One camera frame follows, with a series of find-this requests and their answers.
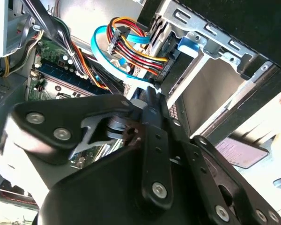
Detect hard disk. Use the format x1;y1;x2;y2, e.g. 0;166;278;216
154;30;248;139

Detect red orange yellow power wire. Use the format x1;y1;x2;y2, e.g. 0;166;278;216
107;15;173;79

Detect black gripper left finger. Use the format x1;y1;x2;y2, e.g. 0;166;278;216
5;85;174;211

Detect blue wire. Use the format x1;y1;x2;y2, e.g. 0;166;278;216
90;24;162;93

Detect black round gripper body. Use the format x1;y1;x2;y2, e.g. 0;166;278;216
37;144;213;225

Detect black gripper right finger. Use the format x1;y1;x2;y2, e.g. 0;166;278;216
158;93;281;225

